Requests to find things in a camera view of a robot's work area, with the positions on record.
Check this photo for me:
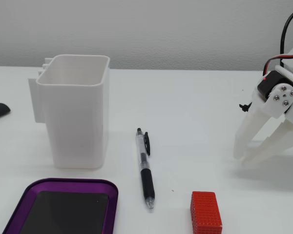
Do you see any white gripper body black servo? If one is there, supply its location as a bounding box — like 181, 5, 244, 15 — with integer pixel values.
257, 59, 293, 127

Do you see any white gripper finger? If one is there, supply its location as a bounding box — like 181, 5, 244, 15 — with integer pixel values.
233, 83, 293, 161
241, 118, 293, 169

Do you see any red studded block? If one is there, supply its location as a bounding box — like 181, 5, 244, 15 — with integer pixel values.
189, 191, 223, 234

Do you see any white plastic box container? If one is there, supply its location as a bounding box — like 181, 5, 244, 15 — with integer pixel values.
27, 54, 111, 170

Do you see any clear pen with black grip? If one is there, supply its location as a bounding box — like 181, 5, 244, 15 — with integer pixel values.
136, 127, 156, 210

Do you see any purple metal tray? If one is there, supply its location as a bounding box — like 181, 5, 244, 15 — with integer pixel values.
2, 178, 119, 234

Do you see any black cable tie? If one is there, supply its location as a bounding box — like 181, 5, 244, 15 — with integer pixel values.
239, 102, 252, 113

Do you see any red black white servo wire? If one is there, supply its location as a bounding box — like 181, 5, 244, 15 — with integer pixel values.
262, 51, 293, 78

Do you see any thick black cable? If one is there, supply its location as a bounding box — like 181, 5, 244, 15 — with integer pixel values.
280, 9, 293, 56

